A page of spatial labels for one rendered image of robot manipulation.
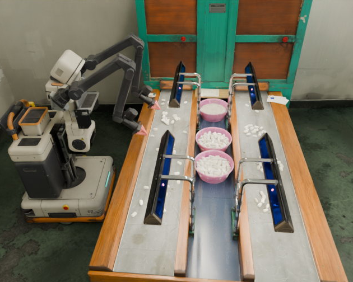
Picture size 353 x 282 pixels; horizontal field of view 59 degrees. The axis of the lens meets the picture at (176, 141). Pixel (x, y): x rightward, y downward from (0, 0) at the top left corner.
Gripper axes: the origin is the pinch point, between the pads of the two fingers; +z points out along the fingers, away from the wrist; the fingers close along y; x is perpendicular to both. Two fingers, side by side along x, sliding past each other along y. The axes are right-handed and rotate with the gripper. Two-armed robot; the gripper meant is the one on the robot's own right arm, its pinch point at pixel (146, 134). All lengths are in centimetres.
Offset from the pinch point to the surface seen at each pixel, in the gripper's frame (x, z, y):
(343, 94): -86, 205, 187
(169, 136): -32.0, 0.3, -32.6
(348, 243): -38, 174, -19
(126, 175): 12.2, -0.3, -32.5
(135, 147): 12.1, 0.3, -4.3
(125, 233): 8, 8, -74
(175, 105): -28.8, 2.4, 7.2
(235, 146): -34, 54, 2
